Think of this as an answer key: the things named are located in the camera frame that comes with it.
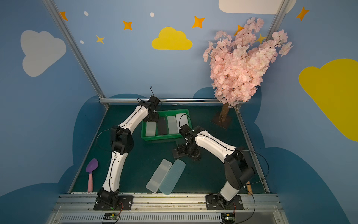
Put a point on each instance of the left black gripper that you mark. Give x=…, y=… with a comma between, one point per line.
x=152, y=117

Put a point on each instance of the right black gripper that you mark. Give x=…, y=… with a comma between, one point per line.
x=185, y=151

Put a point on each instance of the black pencil case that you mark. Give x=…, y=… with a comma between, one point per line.
x=162, y=126

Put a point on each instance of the clear frosted pencil case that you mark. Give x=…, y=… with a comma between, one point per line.
x=172, y=125
x=158, y=176
x=150, y=129

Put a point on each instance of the dark grey pencil case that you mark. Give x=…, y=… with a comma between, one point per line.
x=176, y=154

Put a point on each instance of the green plastic storage tray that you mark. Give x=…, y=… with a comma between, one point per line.
x=168, y=136

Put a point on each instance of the white opaque pencil case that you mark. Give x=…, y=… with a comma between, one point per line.
x=181, y=120

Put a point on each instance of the light teal frosted pencil case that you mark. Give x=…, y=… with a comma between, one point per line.
x=172, y=177

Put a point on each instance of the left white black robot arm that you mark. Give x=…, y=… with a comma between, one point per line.
x=122, y=144

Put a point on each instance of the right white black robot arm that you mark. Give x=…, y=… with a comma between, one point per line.
x=238, y=163

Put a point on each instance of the purple pink toy shovel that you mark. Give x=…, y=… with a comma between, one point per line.
x=92, y=165

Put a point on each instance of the right small circuit board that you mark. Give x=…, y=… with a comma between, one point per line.
x=227, y=218

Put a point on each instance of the small circuit board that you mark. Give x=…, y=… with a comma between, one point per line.
x=110, y=218
x=227, y=218

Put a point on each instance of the pink artificial blossom tree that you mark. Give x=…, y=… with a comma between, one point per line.
x=238, y=64

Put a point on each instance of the left small circuit board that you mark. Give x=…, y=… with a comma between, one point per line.
x=110, y=218

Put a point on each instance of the aluminium back frame bar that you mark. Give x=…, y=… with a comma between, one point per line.
x=164, y=101

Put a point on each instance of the left aluminium frame post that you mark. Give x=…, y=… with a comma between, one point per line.
x=60, y=22

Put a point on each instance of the aluminium frame post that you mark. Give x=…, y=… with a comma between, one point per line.
x=60, y=22
x=277, y=21

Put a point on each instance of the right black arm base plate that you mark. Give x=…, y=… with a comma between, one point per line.
x=216, y=202

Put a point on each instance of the green toy hammer wooden handle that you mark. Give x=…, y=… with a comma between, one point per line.
x=249, y=188

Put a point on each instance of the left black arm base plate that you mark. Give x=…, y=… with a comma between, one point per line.
x=124, y=203

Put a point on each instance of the aluminium front rail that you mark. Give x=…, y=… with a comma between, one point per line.
x=178, y=208

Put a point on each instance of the right aluminium frame post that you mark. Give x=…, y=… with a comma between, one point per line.
x=277, y=21

